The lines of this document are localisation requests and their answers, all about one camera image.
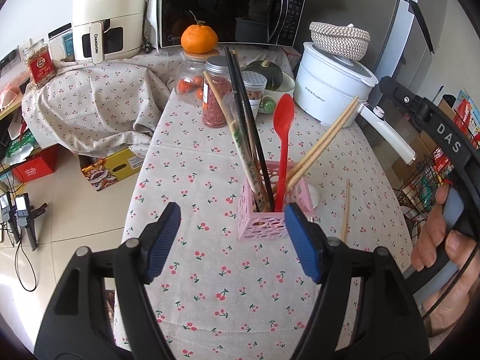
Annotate white plastic spoon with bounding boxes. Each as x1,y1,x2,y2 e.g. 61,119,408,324
307,184,320,209

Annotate black microwave oven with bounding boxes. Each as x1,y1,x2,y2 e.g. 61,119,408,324
156,0,305,48

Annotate right human hand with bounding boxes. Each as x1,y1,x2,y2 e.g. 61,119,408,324
408,184,479,337

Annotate black wire rack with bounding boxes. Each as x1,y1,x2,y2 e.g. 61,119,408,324
394,147,453,243

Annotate cherry print tablecloth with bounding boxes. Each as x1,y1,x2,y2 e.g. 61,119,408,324
22,51,412,359

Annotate black chopstick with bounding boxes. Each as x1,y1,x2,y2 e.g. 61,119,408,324
223,45,276,212

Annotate jar of red berries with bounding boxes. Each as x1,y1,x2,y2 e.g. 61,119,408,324
202,55,232,128

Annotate dark green squash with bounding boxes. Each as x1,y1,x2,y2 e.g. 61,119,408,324
242,60,283,90

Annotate pink perforated utensil basket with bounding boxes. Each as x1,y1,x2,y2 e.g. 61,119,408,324
238,178,315,241

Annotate red plastic spoon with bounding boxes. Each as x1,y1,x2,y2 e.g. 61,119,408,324
273,94,295,212

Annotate glass jar with tomatoes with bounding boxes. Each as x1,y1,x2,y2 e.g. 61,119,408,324
174,49,220,106

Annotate light wooden chopstick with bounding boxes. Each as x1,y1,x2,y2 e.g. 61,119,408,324
341,178,350,243

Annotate paper wrapped chopsticks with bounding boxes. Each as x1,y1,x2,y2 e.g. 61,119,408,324
203,71,266,206

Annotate red box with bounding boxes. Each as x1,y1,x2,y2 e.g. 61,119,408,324
12,145,58,183

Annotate grey refrigerator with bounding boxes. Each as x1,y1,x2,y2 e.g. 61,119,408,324
299,0,436,83

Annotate white electric cooking pot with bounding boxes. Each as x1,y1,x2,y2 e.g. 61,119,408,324
294,41,416,165

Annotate white air fryer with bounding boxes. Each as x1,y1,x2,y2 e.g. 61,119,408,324
71,0,146,64

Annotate yellow cardboard box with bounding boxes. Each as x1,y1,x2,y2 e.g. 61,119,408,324
78,148,143,192

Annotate jar with white label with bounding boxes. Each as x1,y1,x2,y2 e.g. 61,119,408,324
241,71,267,118

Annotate orange tangerine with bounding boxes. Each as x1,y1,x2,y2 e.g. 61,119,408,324
181,10,218,55

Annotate woven rope basket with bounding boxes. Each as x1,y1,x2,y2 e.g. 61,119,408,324
309,21,371,61

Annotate stacked white bowls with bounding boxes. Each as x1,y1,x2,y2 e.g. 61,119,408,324
259,72,295,115

